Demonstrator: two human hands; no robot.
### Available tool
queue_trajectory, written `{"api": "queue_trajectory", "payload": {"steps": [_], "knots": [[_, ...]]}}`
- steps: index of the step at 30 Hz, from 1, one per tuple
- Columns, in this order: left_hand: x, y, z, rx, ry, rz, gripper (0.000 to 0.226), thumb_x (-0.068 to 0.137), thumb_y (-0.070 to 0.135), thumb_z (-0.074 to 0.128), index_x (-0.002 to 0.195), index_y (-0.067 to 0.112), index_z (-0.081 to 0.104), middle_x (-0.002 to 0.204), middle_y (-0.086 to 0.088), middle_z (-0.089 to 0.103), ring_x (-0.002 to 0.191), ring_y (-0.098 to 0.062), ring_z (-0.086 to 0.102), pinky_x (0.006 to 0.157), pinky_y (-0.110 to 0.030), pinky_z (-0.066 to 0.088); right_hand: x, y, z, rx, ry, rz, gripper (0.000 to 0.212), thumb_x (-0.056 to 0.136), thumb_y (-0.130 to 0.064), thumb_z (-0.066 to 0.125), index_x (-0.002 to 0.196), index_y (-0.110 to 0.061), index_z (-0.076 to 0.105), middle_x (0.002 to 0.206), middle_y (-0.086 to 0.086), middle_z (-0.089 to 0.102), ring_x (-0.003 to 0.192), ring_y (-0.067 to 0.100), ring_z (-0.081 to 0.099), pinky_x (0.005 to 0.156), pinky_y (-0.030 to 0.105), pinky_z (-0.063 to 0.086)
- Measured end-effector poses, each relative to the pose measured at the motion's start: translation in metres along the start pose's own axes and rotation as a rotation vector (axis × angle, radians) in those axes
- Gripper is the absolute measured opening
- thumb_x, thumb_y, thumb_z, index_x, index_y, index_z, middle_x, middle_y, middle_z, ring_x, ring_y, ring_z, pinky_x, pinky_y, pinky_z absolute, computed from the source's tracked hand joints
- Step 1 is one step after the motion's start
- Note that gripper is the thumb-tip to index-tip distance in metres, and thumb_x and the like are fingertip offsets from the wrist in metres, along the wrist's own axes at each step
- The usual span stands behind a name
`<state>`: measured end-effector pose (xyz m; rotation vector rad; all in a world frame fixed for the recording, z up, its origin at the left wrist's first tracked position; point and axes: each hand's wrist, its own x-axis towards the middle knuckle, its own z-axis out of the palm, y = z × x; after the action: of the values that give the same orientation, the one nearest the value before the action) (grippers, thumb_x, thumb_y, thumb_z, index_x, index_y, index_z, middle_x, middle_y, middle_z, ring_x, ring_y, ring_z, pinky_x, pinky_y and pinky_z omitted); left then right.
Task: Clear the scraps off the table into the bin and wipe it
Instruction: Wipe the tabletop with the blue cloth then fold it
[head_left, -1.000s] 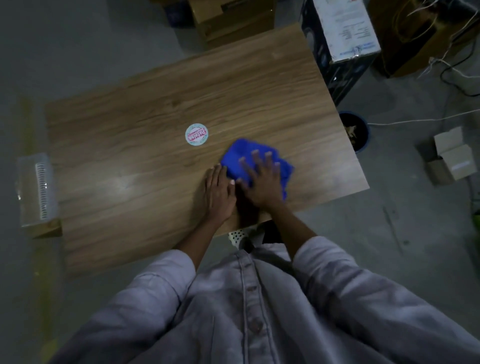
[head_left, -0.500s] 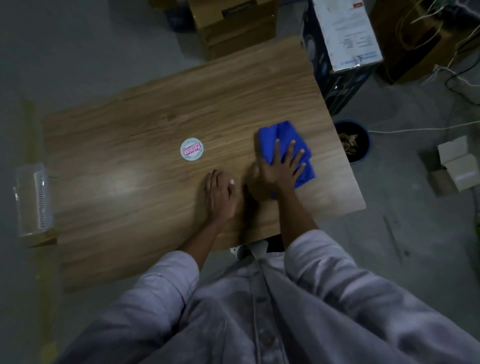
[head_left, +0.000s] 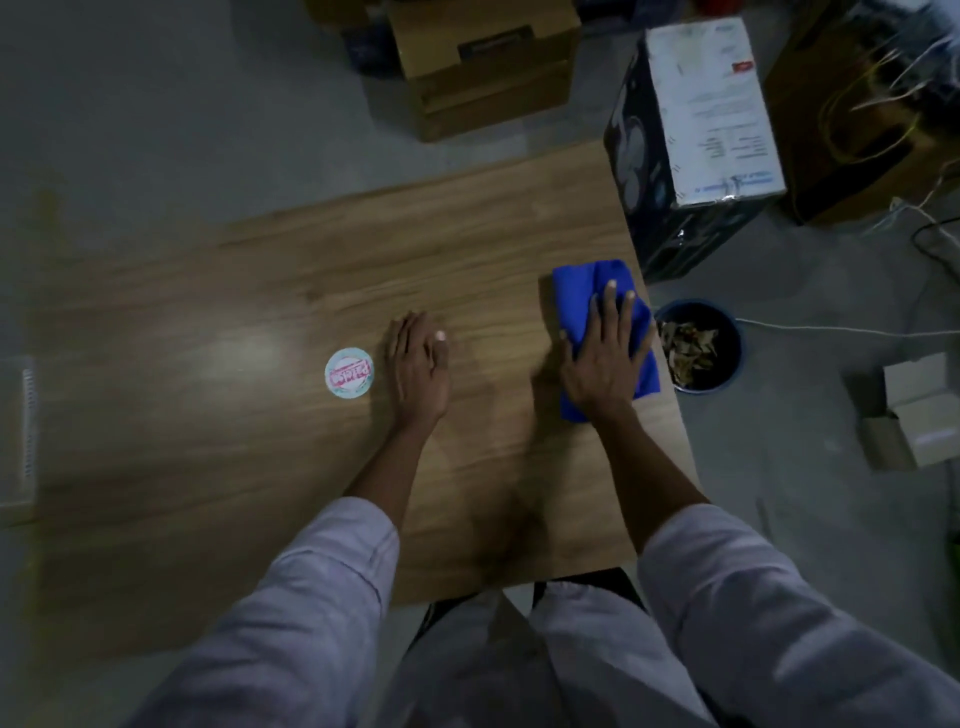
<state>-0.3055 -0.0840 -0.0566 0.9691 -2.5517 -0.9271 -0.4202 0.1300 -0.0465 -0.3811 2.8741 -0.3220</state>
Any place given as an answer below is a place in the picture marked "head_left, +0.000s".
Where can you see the person's left forearm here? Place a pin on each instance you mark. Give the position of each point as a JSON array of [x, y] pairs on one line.
[[390, 465]]

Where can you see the large brown cardboard box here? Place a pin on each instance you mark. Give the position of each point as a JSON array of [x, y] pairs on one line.
[[810, 172]]

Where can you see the black trousers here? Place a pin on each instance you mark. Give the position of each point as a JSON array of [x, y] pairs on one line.
[[592, 581]]

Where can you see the blue round waste bin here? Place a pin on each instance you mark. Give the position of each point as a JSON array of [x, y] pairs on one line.
[[731, 352]]

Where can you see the person's left hand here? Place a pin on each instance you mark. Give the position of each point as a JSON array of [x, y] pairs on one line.
[[420, 382]]

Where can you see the black box with white label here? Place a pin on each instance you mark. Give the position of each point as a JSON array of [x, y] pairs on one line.
[[712, 112]]

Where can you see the small brown cardboard box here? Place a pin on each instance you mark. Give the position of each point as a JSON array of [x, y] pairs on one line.
[[337, 11]]

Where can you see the dark blue small box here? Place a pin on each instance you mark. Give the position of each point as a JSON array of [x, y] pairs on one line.
[[367, 49]]

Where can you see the small open white carton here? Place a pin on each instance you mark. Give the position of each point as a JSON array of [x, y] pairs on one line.
[[915, 420]]

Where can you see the wooden table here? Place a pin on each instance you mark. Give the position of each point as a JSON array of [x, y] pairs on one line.
[[225, 487]]

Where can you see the clear plastic box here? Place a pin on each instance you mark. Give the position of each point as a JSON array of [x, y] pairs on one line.
[[19, 435]]

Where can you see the light denim shirt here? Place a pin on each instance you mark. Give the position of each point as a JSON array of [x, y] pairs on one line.
[[750, 615]]

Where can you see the round white foil lid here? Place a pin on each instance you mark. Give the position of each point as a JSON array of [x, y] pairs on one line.
[[349, 374]]

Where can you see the blue cloth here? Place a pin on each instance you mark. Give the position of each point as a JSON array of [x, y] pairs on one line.
[[574, 292]]

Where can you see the person's right forearm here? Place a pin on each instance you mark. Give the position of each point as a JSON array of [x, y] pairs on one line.
[[645, 480]]

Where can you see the person's right hand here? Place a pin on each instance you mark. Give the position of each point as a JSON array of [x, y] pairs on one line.
[[607, 367]]

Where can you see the pile of cardboard paper scraps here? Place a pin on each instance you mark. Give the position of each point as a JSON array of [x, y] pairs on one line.
[[690, 352]]

